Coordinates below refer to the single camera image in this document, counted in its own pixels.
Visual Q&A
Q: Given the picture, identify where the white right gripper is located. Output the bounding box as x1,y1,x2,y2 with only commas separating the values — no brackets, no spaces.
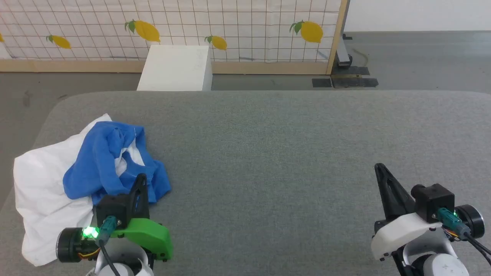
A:
371,163,442,262

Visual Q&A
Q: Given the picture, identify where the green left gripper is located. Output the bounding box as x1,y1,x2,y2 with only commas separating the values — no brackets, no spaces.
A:
112,174,173,262

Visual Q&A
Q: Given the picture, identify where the white and blue shirt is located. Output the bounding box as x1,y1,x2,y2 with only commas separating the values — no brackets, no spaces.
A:
13,113,172,267

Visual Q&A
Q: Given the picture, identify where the long black floor mat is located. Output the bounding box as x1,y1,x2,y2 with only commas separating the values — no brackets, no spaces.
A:
331,76,379,89

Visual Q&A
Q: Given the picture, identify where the grey upholstered sofa surface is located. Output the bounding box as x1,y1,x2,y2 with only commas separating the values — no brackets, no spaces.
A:
0,90,491,276

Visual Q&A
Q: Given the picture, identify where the dark floor mat under foot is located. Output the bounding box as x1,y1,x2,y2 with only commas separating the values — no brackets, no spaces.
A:
333,66,370,76

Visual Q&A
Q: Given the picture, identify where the grey metal partition foot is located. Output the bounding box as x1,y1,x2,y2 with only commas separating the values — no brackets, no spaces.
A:
335,34,353,70

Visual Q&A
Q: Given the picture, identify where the lemon print partition screen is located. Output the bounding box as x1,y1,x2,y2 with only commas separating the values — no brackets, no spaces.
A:
0,0,348,75

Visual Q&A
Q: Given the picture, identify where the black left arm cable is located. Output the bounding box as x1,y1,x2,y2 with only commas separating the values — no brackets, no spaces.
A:
97,215,122,276

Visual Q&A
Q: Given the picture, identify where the white box pedestal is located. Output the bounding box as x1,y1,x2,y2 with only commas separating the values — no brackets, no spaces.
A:
137,45,213,92

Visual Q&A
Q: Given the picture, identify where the thin floor cable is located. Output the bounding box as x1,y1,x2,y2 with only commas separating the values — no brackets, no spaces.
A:
352,48,369,68

